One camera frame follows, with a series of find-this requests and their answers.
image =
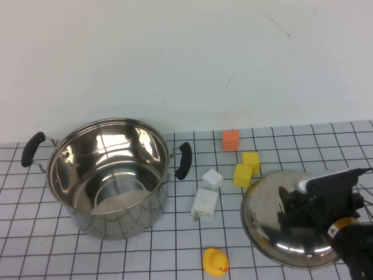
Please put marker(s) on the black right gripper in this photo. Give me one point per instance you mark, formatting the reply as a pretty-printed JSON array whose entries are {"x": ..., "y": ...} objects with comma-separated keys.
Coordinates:
[{"x": 326, "y": 207}]

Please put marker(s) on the stainless steel lid black knob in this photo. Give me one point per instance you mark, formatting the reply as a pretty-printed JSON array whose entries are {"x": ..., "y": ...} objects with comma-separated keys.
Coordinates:
[{"x": 262, "y": 210}]

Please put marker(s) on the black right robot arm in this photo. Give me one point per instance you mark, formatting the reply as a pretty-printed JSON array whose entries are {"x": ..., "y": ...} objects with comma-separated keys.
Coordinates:
[{"x": 355, "y": 248}]

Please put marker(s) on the yellow foam cube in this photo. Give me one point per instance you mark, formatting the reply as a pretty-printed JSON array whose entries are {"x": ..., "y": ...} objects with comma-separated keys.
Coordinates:
[
  {"x": 242, "y": 175},
  {"x": 252, "y": 161}
]

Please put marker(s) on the white foam cube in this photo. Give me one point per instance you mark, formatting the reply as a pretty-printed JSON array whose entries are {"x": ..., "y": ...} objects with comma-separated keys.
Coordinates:
[{"x": 212, "y": 179}]

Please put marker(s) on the white charger plug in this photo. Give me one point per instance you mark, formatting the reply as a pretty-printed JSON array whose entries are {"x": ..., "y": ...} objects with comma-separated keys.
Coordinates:
[{"x": 205, "y": 204}]

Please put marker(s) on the orange foam cube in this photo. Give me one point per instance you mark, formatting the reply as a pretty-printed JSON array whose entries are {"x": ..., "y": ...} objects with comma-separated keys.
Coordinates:
[{"x": 230, "y": 140}]

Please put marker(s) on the yellow rubber duck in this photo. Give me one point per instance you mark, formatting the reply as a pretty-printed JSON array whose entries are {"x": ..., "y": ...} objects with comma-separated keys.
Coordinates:
[{"x": 214, "y": 259}]

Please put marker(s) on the white black-grid table mat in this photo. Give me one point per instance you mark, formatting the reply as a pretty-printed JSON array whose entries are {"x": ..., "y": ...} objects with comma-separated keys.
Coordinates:
[{"x": 175, "y": 242}]

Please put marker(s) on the white black wrist camera box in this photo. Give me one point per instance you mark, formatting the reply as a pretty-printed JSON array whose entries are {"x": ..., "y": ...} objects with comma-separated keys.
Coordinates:
[{"x": 323, "y": 178}]

